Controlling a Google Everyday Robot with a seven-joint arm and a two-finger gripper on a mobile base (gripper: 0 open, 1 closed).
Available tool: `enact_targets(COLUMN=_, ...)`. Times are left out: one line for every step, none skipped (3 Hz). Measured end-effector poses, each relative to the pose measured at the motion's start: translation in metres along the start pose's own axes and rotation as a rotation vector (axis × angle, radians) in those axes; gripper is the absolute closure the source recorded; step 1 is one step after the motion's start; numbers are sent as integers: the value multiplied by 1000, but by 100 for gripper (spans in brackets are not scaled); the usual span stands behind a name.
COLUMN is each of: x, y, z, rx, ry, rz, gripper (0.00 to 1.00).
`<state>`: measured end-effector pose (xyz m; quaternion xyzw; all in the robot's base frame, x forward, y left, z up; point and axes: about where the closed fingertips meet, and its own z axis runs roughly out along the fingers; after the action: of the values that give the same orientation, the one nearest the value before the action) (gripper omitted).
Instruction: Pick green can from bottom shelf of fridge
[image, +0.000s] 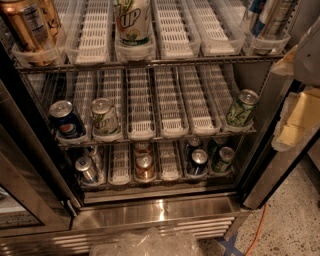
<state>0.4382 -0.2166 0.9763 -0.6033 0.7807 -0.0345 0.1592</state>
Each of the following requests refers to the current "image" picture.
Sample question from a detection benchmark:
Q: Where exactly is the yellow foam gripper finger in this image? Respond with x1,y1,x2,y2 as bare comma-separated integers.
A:
271,45,298,76
271,87,320,152

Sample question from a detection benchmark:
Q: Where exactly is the green can bottom shelf front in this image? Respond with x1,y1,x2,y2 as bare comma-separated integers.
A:
212,147,235,173

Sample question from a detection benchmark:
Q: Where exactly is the green can shelf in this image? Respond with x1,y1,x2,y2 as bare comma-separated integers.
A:
207,137,227,157
225,89,259,127
212,147,235,173

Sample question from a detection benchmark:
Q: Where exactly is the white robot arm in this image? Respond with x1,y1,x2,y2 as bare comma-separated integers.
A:
271,18,320,152

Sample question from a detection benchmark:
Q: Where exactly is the silver blue can top shelf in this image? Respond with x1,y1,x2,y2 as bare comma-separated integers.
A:
243,0,298,56

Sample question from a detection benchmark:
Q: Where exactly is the fridge door right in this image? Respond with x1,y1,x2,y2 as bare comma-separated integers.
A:
243,69,320,209

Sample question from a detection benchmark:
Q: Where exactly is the fridge door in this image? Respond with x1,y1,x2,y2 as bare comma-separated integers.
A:
0,44,81,237
243,69,320,209

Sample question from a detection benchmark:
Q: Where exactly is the green can middle shelf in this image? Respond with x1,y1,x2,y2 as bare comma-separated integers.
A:
225,89,259,127

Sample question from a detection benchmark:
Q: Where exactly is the green can bottom shelf rear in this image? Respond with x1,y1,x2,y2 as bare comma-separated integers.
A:
207,137,227,157

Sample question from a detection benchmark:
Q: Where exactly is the dark blue can bottom front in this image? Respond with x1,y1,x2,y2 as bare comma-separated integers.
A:
187,149,208,176

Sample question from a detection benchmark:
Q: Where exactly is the dark blue can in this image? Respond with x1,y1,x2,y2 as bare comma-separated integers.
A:
184,137,203,157
187,149,208,176

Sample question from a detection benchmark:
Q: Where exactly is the dark blue can bottom rear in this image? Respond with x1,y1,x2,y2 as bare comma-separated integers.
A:
184,137,203,157

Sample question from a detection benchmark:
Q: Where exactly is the white 7UP can top shelf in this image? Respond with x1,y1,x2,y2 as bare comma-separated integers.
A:
113,0,151,47

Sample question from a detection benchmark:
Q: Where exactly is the white 7up can shelf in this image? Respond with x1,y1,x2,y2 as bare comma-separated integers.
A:
113,0,151,47
91,98,119,136

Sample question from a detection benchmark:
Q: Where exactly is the orange can bottom rear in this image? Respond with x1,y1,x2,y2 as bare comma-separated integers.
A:
134,142,152,156

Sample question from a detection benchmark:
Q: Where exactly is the orange can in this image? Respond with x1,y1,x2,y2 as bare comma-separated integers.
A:
134,142,152,156
135,153,154,180

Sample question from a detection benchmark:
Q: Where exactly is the orange can bottom front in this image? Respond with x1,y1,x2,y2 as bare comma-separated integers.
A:
135,153,154,180

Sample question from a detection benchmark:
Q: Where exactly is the white 7UP can middle shelf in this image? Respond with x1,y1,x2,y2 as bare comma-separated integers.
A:
91,98,119,136

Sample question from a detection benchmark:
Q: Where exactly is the silver can bottom rear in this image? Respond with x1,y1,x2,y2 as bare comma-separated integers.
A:
83,146,103,169

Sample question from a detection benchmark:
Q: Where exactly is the silver can bottom front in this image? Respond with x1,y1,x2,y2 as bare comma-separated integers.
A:
75,156,98,184

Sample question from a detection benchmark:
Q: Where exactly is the blue Pepsi can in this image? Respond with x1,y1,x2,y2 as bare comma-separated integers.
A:
49,100,86,139

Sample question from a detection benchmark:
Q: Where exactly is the gold can top shelf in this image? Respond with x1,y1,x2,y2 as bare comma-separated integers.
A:
0,0,62,66

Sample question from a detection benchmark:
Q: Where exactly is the fridge door left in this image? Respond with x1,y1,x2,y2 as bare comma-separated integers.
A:
0,44,81,237

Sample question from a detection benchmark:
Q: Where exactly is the orange cable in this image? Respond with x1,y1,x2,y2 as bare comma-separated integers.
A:
244,203,269,256

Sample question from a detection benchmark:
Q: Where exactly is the middle wire shelf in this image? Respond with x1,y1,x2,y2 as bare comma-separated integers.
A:
55,127,257,148

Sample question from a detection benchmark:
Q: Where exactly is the wire shelf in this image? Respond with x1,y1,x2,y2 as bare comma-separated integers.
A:
55,127,257,148
16,51,285,74

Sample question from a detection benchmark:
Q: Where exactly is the top wire shelf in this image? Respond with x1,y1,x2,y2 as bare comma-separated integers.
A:
16,51,285,74

